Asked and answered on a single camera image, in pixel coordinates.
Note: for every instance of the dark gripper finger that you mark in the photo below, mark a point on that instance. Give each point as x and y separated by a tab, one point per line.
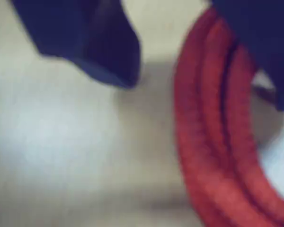
267	30
85	35

